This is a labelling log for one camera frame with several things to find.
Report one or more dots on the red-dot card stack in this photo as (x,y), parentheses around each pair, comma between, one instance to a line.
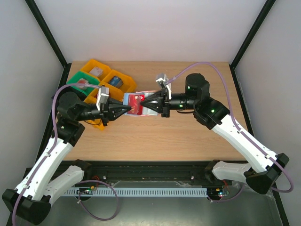
(81,84)

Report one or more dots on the black aluminium frame rail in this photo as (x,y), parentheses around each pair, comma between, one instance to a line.
(202,173)

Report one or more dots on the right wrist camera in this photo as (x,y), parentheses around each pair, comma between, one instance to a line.
(161,80)

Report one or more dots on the white card stack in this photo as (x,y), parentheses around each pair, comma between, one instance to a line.
(96,71)

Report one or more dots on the yellow bin near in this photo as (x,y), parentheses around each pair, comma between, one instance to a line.
(98,124)

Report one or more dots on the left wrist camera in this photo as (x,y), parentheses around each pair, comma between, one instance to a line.
(102,96)

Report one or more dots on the yellow bin with red cards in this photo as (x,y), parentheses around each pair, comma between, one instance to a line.
(94,94)

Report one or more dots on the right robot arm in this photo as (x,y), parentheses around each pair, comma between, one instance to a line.
(263,166)

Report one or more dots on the green bin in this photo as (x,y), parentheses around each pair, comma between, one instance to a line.
(83,78)

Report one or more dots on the blue card stack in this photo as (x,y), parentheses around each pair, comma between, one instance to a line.
(116,82)

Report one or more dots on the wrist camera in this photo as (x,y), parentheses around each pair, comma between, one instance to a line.
(102,96)
(161,80)

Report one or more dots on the yellow bin with blue cards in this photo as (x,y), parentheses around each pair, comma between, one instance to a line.
(129,85)

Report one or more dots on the yellow bin far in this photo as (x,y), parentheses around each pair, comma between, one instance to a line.
(93,63)

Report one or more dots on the slotted cable duct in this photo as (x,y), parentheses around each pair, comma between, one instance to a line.
(137,192)

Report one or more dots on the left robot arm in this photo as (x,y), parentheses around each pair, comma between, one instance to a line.
(34,196)

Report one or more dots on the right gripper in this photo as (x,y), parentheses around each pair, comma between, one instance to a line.
(166,103)

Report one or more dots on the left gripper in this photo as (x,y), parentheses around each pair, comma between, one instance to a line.
(119,108)

